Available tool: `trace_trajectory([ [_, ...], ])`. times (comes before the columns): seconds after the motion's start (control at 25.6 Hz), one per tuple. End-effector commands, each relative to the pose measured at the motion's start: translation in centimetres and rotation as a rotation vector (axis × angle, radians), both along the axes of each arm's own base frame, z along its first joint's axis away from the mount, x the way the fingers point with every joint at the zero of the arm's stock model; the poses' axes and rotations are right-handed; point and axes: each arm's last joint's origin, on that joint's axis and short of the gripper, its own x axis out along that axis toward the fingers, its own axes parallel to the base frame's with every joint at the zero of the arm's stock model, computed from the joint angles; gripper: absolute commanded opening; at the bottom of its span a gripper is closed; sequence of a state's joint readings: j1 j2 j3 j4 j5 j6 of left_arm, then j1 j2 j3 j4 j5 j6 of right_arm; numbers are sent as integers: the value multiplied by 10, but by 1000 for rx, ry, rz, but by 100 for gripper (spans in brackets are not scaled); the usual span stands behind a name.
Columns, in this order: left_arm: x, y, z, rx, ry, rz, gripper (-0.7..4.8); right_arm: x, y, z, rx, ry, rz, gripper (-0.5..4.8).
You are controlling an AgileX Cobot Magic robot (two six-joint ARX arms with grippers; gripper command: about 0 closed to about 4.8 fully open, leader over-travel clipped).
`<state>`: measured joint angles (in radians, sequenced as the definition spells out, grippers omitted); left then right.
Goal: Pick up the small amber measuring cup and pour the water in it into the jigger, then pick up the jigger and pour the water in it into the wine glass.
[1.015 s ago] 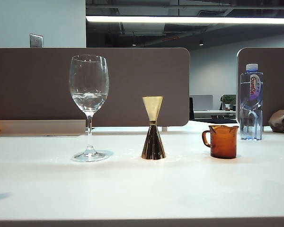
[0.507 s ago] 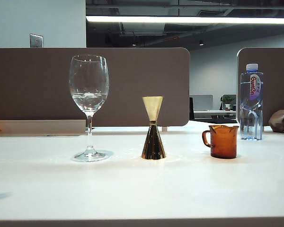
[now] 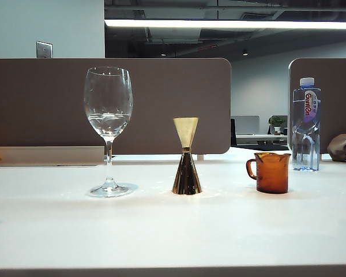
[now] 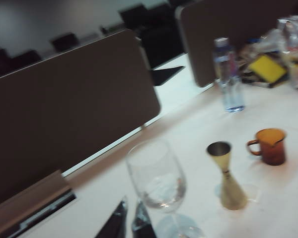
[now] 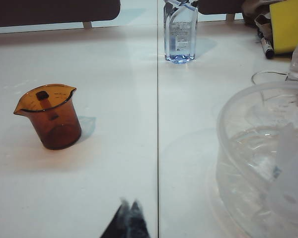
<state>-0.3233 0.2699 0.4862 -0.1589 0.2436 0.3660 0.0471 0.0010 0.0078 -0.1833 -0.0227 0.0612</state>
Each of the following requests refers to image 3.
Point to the small amber measuring cup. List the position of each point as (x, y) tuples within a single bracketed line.
[(272, 176)]

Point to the gold double-cone jigger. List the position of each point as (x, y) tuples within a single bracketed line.
[(187, 176)]

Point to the clear wine glass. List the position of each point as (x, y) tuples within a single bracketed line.
[(108, 127)]

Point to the clear plastic water bottle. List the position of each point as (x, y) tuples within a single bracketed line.
[(305, 138)]

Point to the wide brown desk partition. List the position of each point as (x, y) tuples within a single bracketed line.
[(176, 86)]

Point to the black office chair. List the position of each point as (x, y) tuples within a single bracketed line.
[(233, 132)]

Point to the grey background screen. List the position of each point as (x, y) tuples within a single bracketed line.
[(246, 124)]

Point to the white background desk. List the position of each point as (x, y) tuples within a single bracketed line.
[(259, 141)]

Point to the small green potted plant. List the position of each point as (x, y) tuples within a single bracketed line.
[(278, 124)]

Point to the long ceiling light strip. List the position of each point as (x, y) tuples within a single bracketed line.
[(219, 23)]

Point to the narrow brown desk partition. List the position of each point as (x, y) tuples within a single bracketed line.
[(337, 101)]

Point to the metal wall switch plate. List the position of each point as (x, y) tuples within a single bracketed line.
[(44, 49)]

